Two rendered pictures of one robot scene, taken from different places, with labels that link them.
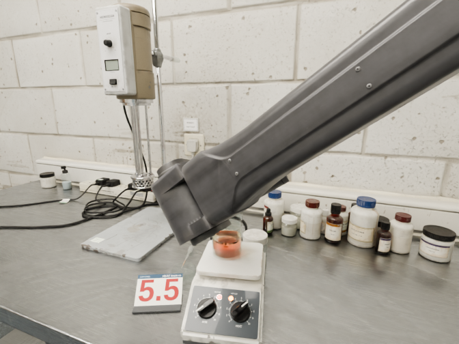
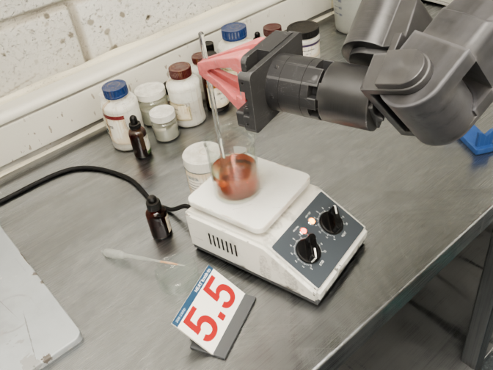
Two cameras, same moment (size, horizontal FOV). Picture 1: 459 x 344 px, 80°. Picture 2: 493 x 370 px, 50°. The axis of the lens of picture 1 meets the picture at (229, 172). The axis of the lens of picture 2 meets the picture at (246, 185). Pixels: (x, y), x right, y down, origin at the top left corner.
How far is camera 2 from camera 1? 50 cm
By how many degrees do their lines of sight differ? 56
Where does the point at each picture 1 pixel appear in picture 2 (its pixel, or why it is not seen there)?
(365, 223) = not seen: hidden behind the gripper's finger
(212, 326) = (331, 258)
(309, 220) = (193, 97)
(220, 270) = (276, 206)
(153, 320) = (255, 333)
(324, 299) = (317, 162)
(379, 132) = not seen: outside the picture
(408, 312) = not seen: hidden behind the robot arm
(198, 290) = (280, 247)
